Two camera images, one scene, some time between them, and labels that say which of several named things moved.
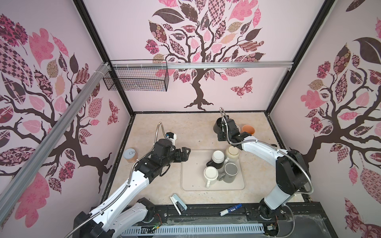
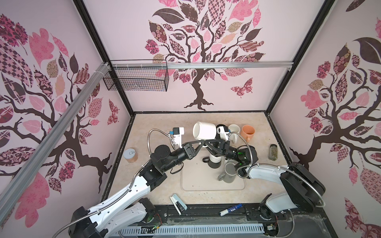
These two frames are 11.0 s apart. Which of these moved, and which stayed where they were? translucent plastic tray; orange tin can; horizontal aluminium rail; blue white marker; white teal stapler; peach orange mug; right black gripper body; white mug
Moved: white mug; right black gripper body
Stayed: translucent plastic tray; blue white marker; orange tin can; horizontal aluminium rail; white teal stapler; peach orange mug
